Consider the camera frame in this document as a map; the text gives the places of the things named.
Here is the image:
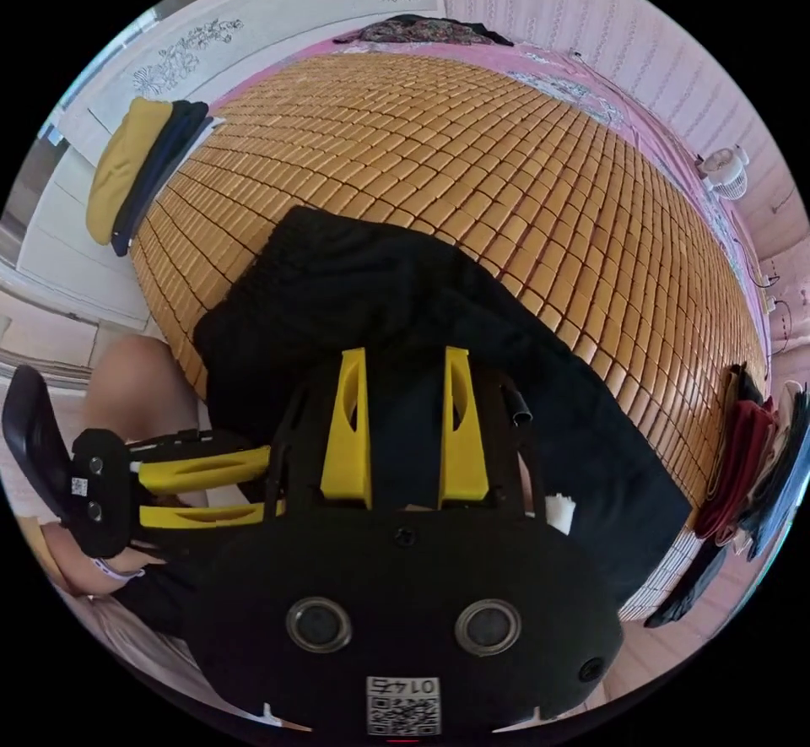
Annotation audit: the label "pile of clothes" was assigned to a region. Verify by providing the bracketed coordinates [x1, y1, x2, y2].
[644, 362, 810, 632]
[84, 95, 227, 259]

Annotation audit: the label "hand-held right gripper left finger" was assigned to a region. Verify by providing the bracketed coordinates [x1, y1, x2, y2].
[320, 347, 373, 506]

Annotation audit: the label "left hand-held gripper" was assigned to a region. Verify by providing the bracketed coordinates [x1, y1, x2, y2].
[70, 427, 284, 565]

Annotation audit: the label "black long pants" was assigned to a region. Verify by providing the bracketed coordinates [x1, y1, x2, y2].
[192, 204, 694, 610]

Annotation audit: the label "small white fan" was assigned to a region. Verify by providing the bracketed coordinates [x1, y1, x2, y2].
[694, 143, 753, 202]

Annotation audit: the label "person's left forearm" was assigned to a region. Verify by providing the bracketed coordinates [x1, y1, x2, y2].
[40, 528, 102, 599]

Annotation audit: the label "person's left hand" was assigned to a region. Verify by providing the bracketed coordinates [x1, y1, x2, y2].
[90, 554, 151, 582]

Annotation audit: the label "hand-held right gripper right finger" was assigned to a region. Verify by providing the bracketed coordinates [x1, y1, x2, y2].
[438, 346, 489, 508]

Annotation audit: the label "person's body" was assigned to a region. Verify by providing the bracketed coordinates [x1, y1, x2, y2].
[80, 335, 213, 498]

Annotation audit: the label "white cupboard with flower print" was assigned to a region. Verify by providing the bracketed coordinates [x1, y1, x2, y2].
[14, 0, 446, 332]

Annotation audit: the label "bed with woven mat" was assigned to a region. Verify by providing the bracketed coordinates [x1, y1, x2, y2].
[128, 31, 780, 629]

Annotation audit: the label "dark floral garment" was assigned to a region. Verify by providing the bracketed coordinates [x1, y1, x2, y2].
[332, 13, 516, 49]

